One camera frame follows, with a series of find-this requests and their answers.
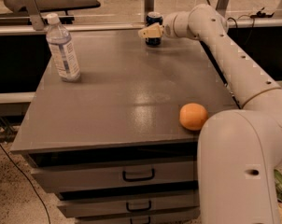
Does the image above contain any left metal bracket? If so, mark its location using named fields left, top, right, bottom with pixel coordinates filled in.
left=0, top=0, right=46, bottom=31

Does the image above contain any bottom grey drawer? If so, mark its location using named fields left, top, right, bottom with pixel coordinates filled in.
left=75, top=207, right=200, bottom=224

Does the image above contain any grey drawer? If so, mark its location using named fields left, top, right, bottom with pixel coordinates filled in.
left=75, top=207, right=200, bottom=224
left=58, top=189, right=199, bottom=217
left=32, top=157, right=197, bottom=193

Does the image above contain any middle grey drawer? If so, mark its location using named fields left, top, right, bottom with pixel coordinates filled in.
left=58, top=189, right=199, bottom=217

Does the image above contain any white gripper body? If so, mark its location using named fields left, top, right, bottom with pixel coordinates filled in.
left=163, top=11, right=190, bottom=38

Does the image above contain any black floor cable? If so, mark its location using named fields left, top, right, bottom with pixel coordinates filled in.
left=0, top=128, right=51, bottom=224

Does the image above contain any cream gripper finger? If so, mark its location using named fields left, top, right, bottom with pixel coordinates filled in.
left=138, top=22, right=163, bottom=38

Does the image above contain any blue pepsi can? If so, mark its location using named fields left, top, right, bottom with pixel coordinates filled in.
left=146, top=11, right=163, bottom=47

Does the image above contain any grey drawer cabinet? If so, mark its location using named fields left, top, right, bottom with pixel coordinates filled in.
left=9, top=27, right=242, bottom=224

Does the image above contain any top grey drawer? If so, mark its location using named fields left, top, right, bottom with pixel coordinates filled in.
left=32, top=157, right=197, bottom=193

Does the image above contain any orange fruit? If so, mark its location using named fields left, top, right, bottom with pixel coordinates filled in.
left=179, top=103, right=208, bottom=131

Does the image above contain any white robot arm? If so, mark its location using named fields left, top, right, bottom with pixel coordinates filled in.
left=138, top=5, right=282, bottom=224

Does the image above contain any clear plastic water bottle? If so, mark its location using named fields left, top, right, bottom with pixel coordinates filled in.
left=46, top=13, right=80, bottom=82

